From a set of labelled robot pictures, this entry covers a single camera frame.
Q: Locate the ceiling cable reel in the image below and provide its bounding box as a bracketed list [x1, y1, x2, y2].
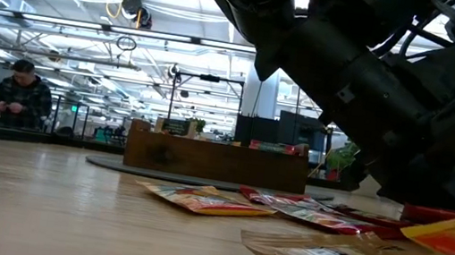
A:
[116, 0, 157, 31]

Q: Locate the green plant white pot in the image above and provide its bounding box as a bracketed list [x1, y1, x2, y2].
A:
[322, 137, 365, 187]

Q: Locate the black gantry stand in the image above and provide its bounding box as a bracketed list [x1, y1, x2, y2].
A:
[157, 63, 247, 144]

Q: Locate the small distant green plant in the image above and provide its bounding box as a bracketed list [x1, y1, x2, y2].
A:
[183, 115, 208, 137]

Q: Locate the black hanging cable loop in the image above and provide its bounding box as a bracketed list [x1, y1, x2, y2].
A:
[114, 33, 139, 60]

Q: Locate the grey round placemat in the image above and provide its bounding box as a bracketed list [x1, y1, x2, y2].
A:
[84, 151, 337, 208]

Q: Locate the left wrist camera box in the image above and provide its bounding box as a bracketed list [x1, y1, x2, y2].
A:
[386, 33, 455, 115]

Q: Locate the person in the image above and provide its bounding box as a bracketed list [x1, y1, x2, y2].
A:
[0, 55, 60, 133]

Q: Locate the beige vanilla tea packet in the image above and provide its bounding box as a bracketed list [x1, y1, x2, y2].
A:
[239, 213, 455, 255]

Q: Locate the wooden tea box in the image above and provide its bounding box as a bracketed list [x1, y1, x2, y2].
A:
[122, 116, 313, 194]

